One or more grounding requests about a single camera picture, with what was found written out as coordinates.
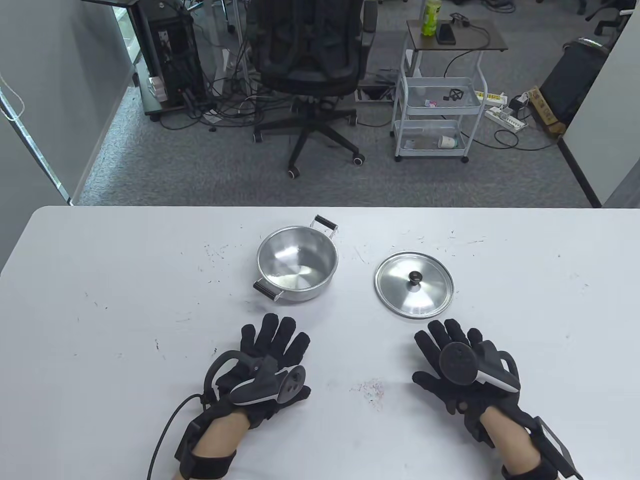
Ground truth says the person's right hand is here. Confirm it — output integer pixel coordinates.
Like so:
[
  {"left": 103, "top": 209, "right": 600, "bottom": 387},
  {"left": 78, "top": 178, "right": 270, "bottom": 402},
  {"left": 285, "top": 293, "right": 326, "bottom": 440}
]
[{"left": 412, "top": 319, "right": 523, "bottom": 446}]

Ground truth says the person's left hand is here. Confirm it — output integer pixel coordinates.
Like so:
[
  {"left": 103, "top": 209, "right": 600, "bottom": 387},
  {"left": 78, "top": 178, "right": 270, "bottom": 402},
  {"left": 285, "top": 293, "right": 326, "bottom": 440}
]
[{"left": 215, "top": 313, "right": 312, "bottom": 430}]

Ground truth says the silver pot lid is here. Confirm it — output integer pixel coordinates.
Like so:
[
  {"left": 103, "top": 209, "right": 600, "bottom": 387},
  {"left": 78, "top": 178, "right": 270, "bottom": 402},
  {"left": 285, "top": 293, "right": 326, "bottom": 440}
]
[{"left": 373, "top": 251, "right": 455, "bottom": 319}]

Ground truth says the silver pot with black handles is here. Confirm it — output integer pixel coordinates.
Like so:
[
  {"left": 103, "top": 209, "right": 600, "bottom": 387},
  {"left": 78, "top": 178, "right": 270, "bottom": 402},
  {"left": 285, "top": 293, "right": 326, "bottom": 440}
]
[{"left": 252, "top": 214, "right": 340, "bottom": 304}]

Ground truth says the person's right forearm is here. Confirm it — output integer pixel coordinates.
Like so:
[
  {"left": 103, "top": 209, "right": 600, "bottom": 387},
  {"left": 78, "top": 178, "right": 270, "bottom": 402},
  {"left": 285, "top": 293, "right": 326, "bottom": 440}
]
[{"left": 482, "top": 405, "right": 547, "bottom": 480}]

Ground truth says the person's left forearm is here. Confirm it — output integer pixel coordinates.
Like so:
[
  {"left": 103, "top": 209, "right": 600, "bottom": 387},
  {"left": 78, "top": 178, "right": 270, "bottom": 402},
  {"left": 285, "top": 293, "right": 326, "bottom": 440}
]
[{"left": 170, "top": 412, "right": 251, "bottom": 480}]

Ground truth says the black white hand controller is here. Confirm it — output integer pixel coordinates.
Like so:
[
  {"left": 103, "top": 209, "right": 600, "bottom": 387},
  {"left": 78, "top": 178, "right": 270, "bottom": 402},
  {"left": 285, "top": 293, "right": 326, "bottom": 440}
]
[{"left": 438, "top": 341, "right": 522, "bottom": 394}]

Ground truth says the black grey hand controller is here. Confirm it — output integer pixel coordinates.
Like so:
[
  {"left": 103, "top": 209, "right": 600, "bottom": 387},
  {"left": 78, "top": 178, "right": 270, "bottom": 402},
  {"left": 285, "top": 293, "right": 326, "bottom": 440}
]
[{"left": 204, "top": 350, "right": 307, "bottom": 407}]

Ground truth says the black left wrist device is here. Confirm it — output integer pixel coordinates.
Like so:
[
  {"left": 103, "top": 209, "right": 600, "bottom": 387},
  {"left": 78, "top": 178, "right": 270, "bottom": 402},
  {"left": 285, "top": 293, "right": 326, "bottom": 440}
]
[{"left": 174, "top": 405, "right": 238, "bottom": 480}]

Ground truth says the black wrist device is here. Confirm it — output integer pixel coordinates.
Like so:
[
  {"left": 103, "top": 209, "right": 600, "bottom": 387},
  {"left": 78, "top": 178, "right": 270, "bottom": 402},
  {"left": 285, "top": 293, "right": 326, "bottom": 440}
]
[
  {"left": 174, "top": 405, "right": 238, "bottom": 480},
  {"left": 501, "top": 410, "right": 583, "bottom": 480}
]

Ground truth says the black right wrist device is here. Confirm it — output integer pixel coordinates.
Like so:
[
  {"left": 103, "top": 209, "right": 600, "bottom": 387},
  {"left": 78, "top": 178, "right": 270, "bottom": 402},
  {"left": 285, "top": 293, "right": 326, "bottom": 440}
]
[{"left": 501, "top": 410, "right": 583, "bottom": 480}]

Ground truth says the brown cardboard box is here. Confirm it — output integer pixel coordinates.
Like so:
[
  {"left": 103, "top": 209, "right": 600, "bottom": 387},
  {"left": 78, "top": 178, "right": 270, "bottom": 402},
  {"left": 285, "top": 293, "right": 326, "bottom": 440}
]
[{"left": 528, "top": 86, "right": 568, "bottom": 140}]

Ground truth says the black office chair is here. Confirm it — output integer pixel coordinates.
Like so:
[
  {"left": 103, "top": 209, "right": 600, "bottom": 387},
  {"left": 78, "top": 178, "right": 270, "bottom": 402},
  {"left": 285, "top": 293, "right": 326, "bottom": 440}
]
[{"left": 246, "top": 0, "right": 379, "bottom": 179}]

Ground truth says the black flat panel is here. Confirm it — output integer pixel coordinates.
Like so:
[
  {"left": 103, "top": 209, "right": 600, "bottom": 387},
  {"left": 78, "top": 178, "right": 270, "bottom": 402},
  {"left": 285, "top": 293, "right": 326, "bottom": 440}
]
[{"left": 539, "top": 37, "right": 614, "bottom": 127}]

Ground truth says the white rolling cart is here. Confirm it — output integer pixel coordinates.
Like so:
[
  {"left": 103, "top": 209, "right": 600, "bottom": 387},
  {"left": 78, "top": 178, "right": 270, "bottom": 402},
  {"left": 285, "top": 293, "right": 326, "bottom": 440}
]
[{"left": 390, "top": 19, "right": 509, "bottom": 164}]

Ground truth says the silver metal pole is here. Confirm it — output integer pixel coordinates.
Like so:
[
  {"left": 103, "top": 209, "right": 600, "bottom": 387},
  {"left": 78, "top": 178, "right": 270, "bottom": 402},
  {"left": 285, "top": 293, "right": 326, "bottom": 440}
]
[{"left": 0, "top": 89, "right": 74, "bottom": 207}]

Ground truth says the black computer tower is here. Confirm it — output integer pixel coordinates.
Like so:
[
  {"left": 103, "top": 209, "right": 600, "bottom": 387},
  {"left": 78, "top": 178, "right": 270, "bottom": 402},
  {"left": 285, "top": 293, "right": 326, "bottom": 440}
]
[{"left": 134, "top": 0, "right": 207, "bottom": 110}]

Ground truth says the green drink bottle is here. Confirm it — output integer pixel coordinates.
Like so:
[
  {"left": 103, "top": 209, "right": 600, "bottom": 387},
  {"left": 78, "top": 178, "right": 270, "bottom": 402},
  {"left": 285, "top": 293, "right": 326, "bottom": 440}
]
[{"left": 421, "top": 0, "right": 443, "bottom": 37}]

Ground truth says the black glove cable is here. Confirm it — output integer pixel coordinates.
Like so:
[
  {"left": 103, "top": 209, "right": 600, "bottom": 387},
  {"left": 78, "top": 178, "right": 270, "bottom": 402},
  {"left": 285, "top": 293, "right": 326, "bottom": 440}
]
[{"left": 147, "top": 394, "right": 208, "bottom": 480}]

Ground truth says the black floor cable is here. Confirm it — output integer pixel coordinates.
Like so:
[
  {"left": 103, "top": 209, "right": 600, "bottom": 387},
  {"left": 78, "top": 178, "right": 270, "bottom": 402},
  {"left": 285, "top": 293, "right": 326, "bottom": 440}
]
[{"left": 459, "top": 116, "right": 560, "bottom": 152}]

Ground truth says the tangle of black cables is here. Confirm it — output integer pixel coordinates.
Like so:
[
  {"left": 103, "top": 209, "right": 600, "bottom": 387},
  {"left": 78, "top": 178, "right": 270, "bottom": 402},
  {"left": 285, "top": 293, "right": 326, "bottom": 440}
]
[{"left": 182, "top": 30, "right": 301, "bottom": 132}]

